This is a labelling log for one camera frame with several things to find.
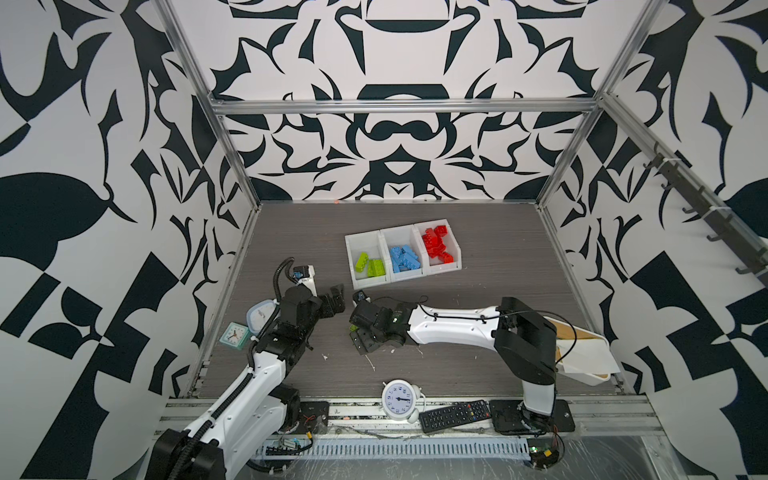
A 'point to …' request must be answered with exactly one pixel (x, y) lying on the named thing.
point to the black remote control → (455, 414)
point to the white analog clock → (400, 400)
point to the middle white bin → (399, 236)
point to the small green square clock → (236, 335)
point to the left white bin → (370, 243)
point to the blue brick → (404, 258)
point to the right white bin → (440, 249)
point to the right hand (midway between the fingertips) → (366, 333)
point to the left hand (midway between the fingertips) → (328, 283)
